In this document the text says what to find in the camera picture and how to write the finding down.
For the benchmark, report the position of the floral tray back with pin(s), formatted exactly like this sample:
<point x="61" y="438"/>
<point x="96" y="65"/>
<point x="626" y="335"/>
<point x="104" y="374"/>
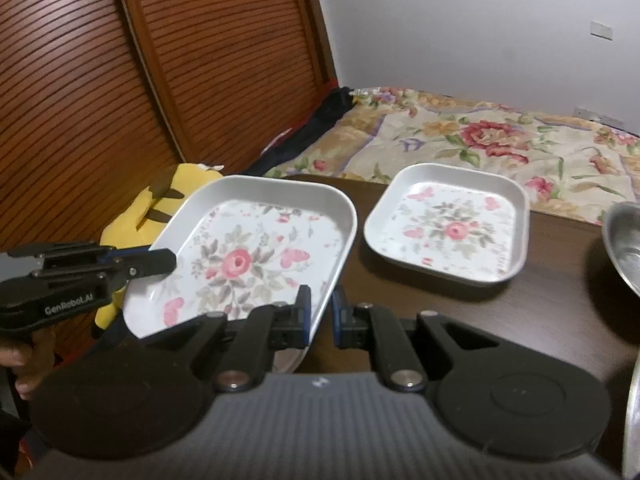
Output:
<point x="460" y="224"/>

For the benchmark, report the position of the large steel bowl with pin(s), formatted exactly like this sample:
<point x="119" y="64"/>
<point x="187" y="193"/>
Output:
<point x="631" y="444"/>

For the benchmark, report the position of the white wall switch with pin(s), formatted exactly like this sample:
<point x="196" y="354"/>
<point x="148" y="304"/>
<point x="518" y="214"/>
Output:
<point x="601" y="31"/>

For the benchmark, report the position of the wooden louvered wardrobe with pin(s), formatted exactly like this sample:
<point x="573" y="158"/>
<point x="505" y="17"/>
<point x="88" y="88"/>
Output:
<point x="99" y="97"/>

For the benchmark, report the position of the floral tray front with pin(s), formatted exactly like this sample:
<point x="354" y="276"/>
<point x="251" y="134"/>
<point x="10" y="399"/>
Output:
<point x="242" y="242"/>

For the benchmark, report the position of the black clothing on bed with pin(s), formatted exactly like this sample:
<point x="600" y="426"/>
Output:
<point x="334" y="106"/>

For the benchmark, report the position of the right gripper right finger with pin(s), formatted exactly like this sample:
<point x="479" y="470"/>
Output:
<point x="499" y="396"/>

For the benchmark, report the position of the yellow Pikachu plush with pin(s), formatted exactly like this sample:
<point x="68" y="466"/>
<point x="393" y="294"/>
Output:
<point x="148" y="214"/>

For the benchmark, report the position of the floral tray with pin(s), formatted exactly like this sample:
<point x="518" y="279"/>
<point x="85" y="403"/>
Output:
<point x="460" y="224"/>
<point x="242" y="242"/>
<point x="286" y="361"/>

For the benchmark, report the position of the floral bed quilt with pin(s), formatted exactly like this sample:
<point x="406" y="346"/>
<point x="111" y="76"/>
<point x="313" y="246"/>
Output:
<point x="569" y="167"/>

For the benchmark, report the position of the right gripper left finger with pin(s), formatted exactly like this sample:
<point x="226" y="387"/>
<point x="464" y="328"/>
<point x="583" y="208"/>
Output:
<point x="134" y="399"/>

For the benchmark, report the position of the person left hand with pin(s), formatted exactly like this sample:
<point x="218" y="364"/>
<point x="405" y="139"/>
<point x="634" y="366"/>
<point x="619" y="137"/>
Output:
<point x="30" y="363"/>

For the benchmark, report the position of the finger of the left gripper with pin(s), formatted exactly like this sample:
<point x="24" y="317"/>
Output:
<point x="36" y="254"/>
<point x="62" y="271"/>

